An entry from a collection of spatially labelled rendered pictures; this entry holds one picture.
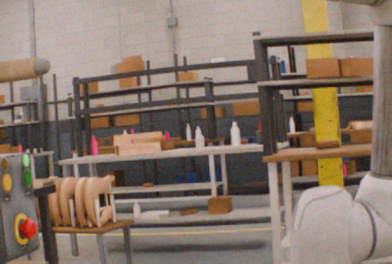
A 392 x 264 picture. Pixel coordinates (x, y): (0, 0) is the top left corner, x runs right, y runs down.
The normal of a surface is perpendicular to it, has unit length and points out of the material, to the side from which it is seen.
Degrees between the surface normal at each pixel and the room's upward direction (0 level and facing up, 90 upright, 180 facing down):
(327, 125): 90
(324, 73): 90
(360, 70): 90
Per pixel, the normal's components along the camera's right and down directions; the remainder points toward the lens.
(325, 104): -0.23, 0.07
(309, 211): -0.58, -0.25
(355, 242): 0.44, 0.03
